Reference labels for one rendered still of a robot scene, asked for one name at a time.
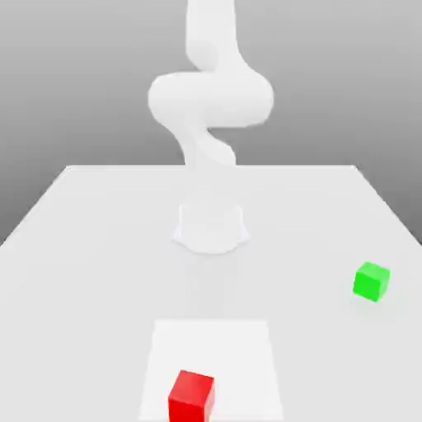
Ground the small green cube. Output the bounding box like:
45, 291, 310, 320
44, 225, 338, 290
352, 261, 392, 303

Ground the small red cube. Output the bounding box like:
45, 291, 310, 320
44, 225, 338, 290
167, 369, 216, 422

